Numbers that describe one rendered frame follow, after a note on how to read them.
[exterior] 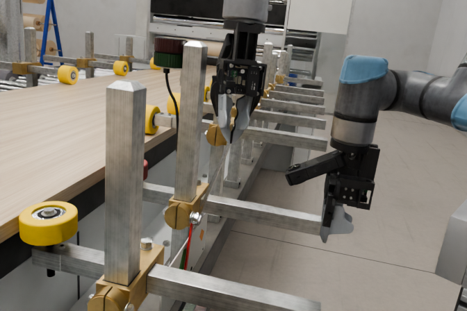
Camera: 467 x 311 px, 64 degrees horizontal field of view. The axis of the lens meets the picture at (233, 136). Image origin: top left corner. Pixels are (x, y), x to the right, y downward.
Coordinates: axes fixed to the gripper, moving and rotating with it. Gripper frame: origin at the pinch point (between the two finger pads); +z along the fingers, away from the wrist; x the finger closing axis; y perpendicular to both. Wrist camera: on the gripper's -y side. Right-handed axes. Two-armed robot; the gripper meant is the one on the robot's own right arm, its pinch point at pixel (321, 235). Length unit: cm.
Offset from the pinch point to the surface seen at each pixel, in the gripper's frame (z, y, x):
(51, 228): -7.6, -39.3, -27.8
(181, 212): -3.6, -26.6, -8.4
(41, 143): -8, -66, 3
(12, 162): -8, -63, -9
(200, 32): -35, -107, 251
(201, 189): -4.6, -25.6, 1.0
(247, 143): 4, -28, 69
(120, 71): -10, -112, 124
